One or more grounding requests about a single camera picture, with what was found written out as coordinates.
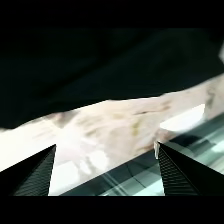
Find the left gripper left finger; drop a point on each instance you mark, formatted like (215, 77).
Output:
(31, 176)

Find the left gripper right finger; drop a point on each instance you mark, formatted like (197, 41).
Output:
(186, 173)

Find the black garment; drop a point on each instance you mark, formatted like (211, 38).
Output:
(100, 66)

